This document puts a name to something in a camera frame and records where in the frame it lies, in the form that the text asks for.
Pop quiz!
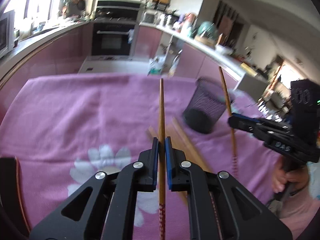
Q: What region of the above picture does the black mesh utensil cup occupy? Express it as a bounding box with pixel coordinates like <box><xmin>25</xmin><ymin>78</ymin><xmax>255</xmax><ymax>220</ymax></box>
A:
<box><xmin>182</xmin><ymin>77</ymin><xmax>227</xmax><ymax>134</ymax></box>

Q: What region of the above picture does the wooden chopstick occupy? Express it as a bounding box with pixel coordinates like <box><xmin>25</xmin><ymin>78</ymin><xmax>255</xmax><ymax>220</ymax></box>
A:
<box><xmin>158</xmin><ymin>78</ymin><xmax>166</xmax><ymax>240</ymax></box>
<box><xmin>146</xmin><ymin>124</ymin><xmax>188</xmax><ymax>160</ymax></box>
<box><xmin>219</xmin><ymin>66</ymin><xmax>238</xmax><ymax>178</ymax></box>
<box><xmin>172</xmin><ymin>117</ymin><xmax>212</xmax><ymax>172</ymax></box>

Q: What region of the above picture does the pink sleeve right forearm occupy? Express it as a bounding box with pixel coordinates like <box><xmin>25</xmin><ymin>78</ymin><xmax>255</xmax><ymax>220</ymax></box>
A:
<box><xmin>278</xmin><ymin>184</ymin><xmax>319</xmax><ymax>239</ymax></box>

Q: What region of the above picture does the person's right hand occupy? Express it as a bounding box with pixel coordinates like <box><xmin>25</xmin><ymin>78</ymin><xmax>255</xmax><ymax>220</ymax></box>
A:
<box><xmin>272</xmin><ymin>156</ymin><xmax>309</xmax><ymax>193</ymax></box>

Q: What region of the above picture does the green bag on counter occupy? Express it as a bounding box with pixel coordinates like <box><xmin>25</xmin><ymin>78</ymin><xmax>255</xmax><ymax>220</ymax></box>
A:
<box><xmin>197</xmin><ymin>21</ymin><xmax>218</xmax><ymax>39</ymax></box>

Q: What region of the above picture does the pink floral tablecloth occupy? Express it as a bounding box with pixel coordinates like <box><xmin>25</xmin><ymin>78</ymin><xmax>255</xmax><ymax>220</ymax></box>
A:
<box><xmin>1</xmin><ymin>74</ymin><xmax>279</xmax><ymax>239</ymax></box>

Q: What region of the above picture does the black built-in oven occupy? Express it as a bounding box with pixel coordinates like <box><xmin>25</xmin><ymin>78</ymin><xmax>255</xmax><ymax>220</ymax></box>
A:
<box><xmin>92</xmin><ymin>23</ymin><xmax>135</xmax><ymax>56</ymax></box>

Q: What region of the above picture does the black range hood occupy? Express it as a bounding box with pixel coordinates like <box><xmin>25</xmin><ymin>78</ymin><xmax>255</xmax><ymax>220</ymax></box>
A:
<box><xmin>95</xmin><ymin>0</ymin><xmax>141</xmax><ymax>21</ymax></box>

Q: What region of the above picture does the white microwave oven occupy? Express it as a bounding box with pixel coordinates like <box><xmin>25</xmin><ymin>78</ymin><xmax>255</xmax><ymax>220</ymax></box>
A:
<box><xmin>0</xmin><ymin>10</ymin><xmax>15</xmax><ymax>59</ymax></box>

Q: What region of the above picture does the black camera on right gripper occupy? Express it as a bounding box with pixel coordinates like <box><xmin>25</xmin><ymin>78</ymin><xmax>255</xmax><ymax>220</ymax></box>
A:
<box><xmin>291</xmin><ymin>79</ymin><xmax>319</xmax><ymax>164</ymax></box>

